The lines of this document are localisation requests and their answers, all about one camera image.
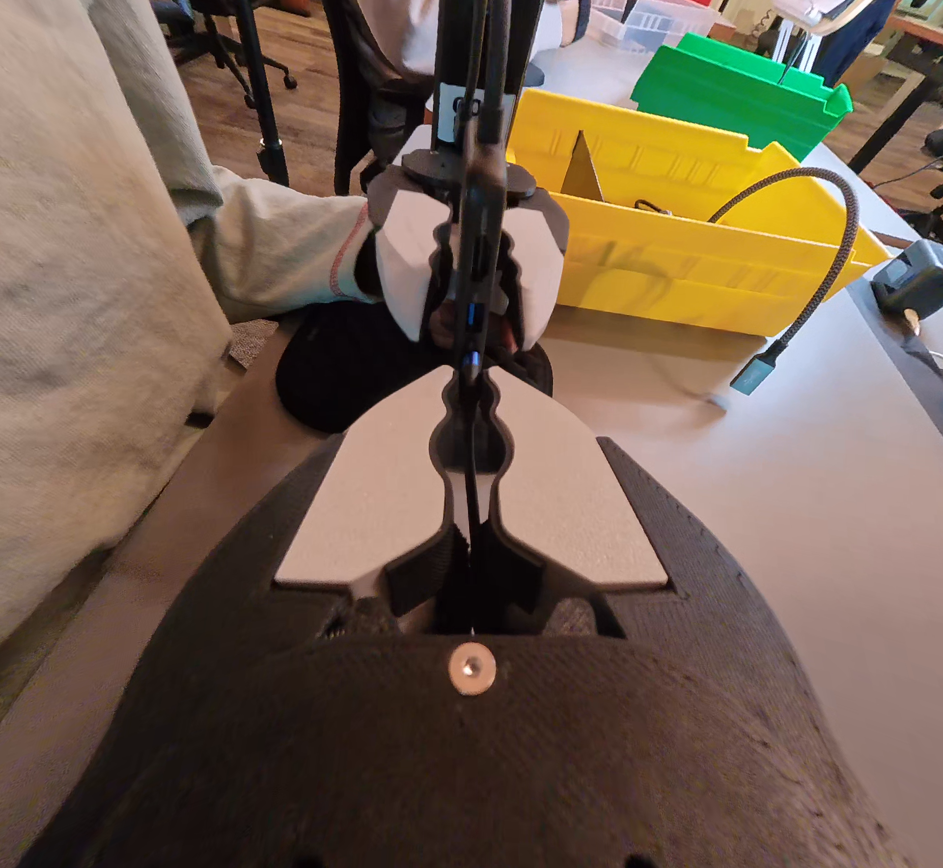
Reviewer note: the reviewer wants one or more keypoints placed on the black tripod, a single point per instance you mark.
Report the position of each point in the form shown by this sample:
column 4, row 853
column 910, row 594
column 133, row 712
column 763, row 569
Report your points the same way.
column 269, row 138

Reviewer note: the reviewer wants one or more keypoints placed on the green plastic bin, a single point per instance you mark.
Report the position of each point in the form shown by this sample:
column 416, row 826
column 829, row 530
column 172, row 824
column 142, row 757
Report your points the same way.
column 722, row 94

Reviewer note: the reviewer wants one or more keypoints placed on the cardboard bin divider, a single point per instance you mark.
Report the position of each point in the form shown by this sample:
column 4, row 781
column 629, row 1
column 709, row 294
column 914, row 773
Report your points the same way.
column 586, row 175

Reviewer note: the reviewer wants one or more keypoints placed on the blue jacket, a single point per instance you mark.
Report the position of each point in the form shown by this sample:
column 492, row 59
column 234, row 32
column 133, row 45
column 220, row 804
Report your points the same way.
column 854, row 43

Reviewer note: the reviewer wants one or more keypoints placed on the yellow plastic bin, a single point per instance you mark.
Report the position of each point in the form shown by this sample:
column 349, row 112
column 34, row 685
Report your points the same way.
column 663, row 271

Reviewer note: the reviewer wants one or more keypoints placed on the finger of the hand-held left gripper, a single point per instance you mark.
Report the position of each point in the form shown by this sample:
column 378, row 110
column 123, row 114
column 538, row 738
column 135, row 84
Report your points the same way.
column 538, row 271
column 405, row 256

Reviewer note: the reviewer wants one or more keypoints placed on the person's left forearm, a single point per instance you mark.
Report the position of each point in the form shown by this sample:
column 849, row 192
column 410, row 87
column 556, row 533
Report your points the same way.
column 280, row 249

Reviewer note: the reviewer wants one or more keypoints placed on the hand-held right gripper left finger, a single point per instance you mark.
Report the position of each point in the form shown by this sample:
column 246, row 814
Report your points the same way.
column 361, row 514

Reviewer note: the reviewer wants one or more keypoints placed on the person's left hand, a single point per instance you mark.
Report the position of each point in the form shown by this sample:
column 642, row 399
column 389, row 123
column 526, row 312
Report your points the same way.
column 438, row 326

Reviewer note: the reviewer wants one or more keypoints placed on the wooden desk black legs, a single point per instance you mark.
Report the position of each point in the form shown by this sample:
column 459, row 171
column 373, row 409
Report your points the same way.
column 891, row 124

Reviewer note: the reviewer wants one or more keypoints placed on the black usb hub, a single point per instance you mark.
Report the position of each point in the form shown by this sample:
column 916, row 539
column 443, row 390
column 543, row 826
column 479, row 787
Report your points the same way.
column 479, row 256

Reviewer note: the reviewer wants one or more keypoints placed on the clear plastic bin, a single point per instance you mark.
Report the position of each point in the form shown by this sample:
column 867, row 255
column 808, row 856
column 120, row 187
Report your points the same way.
column 663, row 24

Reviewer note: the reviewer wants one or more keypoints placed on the dark grey charger block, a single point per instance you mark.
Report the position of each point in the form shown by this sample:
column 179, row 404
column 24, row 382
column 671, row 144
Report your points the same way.
column 910, row 278

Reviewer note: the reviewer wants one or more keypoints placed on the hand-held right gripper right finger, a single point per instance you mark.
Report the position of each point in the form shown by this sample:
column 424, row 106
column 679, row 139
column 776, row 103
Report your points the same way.
column 582, row 514

